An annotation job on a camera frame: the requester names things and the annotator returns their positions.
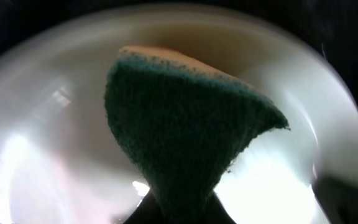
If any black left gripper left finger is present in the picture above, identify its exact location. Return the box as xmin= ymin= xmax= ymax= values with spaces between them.
xmin=124 ymin=190 xmax=166 ymax=224

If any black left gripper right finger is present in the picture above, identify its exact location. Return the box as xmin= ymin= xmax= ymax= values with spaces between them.
xmin=209 ymin=193 xmax=236 ymax=224

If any green yellow sponge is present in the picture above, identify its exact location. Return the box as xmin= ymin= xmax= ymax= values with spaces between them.
xmin=104 ymin=46 xmax=289 ymax=223

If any light green plate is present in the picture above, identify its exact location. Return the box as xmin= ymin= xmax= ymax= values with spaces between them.
xmin=0 ymin=4 xmax=358 ymax=223

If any black round tray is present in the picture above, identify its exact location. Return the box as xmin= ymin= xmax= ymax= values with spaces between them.
xmin=0 ymin=1 xmax=358 ymax=223

